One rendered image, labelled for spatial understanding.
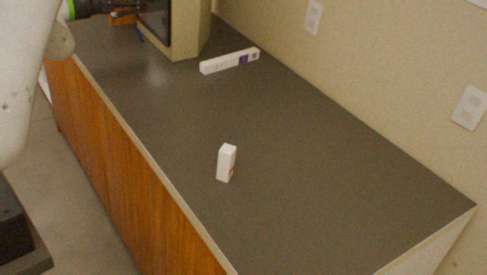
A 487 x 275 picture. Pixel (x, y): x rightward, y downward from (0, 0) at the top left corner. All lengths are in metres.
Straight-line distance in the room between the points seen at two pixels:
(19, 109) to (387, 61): 1.04
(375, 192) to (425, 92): 0.34
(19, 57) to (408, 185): 1.01
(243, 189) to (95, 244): 1.22
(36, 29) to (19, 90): 0.13
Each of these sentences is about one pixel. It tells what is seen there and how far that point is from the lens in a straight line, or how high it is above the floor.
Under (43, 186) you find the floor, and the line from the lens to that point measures 2.53.
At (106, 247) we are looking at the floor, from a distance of 2.19.
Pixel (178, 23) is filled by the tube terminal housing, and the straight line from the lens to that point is 1.58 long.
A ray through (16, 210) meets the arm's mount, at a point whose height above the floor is 1.06.
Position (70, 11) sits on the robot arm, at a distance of 1.48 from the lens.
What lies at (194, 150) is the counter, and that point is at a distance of 1.22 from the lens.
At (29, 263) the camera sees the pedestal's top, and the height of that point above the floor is 0.94.
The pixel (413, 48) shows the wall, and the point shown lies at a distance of 1.34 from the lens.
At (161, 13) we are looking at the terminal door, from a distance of 1.61.
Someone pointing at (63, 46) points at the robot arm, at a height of 1.12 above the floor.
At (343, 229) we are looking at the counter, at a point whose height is 0.94.
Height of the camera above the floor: 1.73
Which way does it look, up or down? 38 degrees down
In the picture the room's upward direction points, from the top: 8 degrees clockwise
